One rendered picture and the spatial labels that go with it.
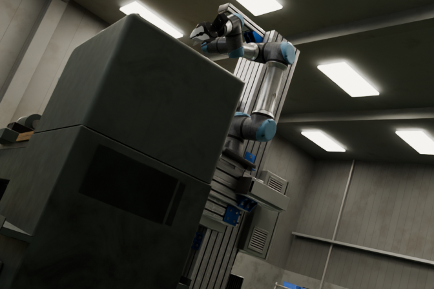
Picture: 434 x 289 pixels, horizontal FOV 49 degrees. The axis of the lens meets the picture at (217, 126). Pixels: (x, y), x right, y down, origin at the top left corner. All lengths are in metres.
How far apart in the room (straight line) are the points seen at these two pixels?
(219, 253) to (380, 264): 10.52
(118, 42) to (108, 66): 0.08
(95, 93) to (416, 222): 11.79
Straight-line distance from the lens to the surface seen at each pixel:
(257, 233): 2.74
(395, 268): 12.79
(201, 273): 2.59
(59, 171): 1.38
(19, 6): 10.38
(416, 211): 12.95
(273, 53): 2.47
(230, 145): 2.38
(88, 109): 1.41
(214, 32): 2.03
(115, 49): 1.47
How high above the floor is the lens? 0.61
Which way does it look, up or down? 16 degrees up
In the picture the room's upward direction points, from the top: 20 degrees clockwise
